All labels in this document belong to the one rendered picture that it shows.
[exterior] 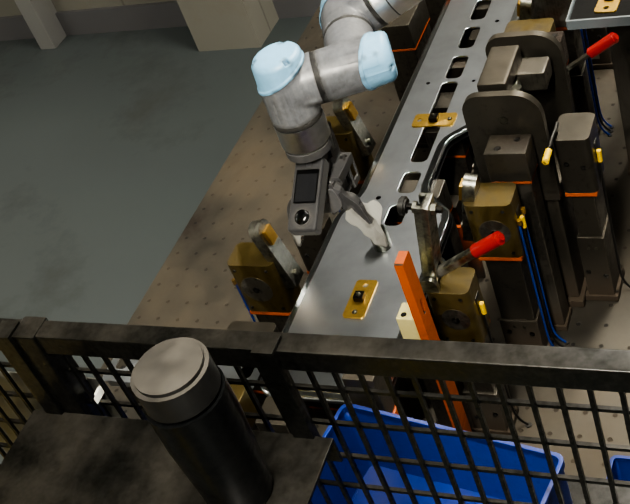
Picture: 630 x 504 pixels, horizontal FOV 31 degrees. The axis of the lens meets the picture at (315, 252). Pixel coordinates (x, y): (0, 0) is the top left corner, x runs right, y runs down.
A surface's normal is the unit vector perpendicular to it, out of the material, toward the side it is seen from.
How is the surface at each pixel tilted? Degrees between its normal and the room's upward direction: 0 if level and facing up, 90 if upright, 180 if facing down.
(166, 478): 0
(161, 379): 0
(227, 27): 90
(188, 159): 0
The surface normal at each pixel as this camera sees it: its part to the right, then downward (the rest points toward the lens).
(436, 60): -0.30, -0.72
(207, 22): -0.34, 0.70
